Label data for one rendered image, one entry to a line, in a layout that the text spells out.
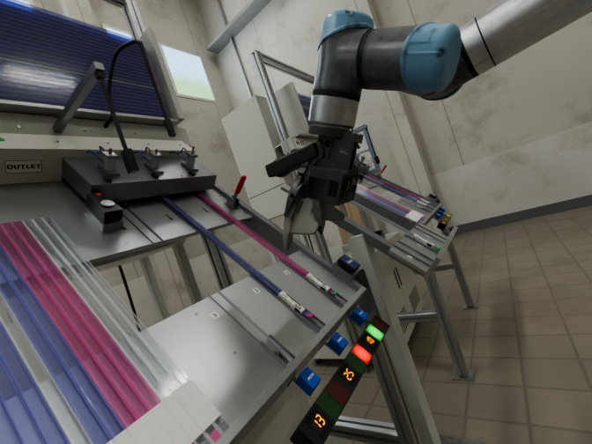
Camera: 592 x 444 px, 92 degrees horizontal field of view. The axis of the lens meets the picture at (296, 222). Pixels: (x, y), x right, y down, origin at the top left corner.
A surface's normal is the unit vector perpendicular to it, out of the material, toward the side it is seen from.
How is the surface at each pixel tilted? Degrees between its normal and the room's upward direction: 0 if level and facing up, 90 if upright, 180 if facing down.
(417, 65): 109
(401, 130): 90
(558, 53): 90
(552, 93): 90
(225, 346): 47
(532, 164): 90
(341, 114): 113
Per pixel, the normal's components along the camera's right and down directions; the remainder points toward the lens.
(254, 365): 0.34, -0.84
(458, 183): -0.55, 0.20
